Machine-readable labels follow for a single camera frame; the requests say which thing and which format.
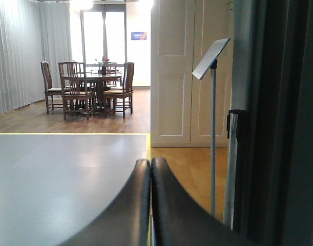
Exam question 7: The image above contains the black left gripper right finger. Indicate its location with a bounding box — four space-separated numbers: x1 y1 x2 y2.
151 157 254 245

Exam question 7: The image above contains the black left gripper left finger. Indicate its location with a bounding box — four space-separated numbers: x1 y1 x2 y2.
61 159 151 245

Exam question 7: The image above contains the wooden dining chair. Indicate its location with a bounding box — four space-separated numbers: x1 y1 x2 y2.
58 61 96 119
40 61 63 114
102 62 134 118

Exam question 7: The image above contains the round wooden dining table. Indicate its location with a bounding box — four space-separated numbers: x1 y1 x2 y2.
87 73 122 112

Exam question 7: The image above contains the sign stand with board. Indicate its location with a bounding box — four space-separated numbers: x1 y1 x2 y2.
192 37 231 217

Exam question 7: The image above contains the flower vase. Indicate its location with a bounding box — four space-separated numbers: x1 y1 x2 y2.
95 56 110 75

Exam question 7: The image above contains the grey curtain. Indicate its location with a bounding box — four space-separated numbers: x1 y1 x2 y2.
0 1 72 115

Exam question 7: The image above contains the chrome stanchion post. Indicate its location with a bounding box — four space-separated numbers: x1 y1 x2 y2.
223 109 247 232

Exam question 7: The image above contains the blue wall sign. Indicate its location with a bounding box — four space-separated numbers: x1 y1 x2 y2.
131 32 147 40

